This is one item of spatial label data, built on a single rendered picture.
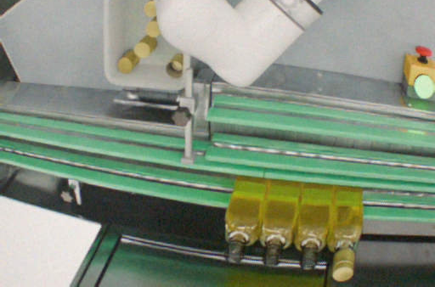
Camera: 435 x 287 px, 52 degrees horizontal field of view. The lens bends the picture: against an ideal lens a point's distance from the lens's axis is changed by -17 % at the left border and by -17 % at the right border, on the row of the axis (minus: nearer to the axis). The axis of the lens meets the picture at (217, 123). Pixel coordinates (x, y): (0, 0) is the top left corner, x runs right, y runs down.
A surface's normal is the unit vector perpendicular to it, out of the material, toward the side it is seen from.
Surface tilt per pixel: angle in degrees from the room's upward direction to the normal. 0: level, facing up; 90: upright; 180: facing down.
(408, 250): 90
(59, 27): 0
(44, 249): 90
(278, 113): 90
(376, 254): 90
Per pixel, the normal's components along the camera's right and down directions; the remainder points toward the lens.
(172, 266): 0.04, -0.88
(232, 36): 0.49, 0.42
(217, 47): 0.23, 0.70
